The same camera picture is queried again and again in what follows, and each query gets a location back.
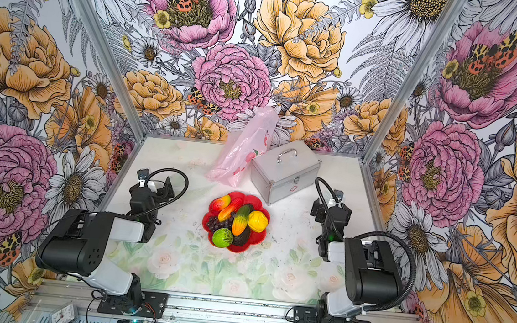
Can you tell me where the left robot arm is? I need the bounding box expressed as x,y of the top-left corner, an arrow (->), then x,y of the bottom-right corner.
36,179 -> 181,315

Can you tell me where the green orange papaya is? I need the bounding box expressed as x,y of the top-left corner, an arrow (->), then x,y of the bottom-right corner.
231,204 -> 253,236

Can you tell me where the green apple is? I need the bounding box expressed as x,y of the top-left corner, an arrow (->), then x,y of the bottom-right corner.
212,227 -> 234,249

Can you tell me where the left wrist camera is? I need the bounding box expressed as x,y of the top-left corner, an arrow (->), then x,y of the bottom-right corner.
137,168 -> 151,187

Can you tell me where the aluminium front rail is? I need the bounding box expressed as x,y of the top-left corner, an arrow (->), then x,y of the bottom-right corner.
27,280 -> 420,323

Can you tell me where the dark grape bunch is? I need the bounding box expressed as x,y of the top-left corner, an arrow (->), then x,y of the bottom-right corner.
206,212 -> 236,233

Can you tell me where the pink plastic bag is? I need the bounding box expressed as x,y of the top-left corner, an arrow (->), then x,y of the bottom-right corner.
206,107 -> 278,187

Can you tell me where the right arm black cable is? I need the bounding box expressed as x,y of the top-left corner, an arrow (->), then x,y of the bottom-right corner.
300,176 -> 426,323

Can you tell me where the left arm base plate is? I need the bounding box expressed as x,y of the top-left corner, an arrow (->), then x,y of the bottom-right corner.
97,291 -> 169,319

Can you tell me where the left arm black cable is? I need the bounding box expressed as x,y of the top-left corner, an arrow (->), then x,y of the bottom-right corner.
125,163 -> 191,226

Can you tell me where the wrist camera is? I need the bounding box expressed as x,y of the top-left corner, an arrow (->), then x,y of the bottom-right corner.
137,168 -> 151,187
332,189 -> 344,205

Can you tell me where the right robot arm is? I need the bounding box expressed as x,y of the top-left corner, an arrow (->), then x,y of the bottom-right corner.
293,199 -> 403,323

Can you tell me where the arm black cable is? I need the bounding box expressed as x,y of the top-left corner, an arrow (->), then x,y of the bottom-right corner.
300,176 -> 426,323
125,163 -> 191,226

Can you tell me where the silver metal case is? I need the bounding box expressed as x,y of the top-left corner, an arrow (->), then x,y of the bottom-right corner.
250,140 -> 321,205

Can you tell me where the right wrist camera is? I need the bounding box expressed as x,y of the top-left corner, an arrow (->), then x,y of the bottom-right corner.
332,189 -> 344,205

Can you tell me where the small white timer device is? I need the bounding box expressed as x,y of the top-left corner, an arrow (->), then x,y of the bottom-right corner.
49,302 -> 79,323

